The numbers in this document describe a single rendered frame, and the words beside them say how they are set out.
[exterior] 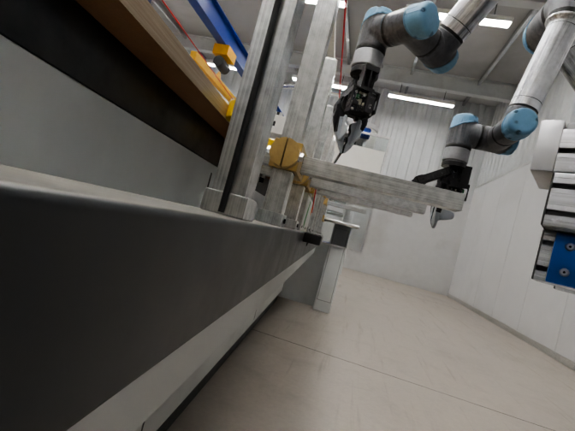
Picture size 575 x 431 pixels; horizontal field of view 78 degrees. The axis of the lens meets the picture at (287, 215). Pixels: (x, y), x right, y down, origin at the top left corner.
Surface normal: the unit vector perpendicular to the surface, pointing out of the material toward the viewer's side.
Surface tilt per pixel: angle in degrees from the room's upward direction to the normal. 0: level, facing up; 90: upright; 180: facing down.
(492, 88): 90
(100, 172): 90
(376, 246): 90
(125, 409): 90
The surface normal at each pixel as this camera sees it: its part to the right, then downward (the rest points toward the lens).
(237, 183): -0.12, -0.06
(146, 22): 0.96, 0.25
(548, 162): -0.64, -0.19
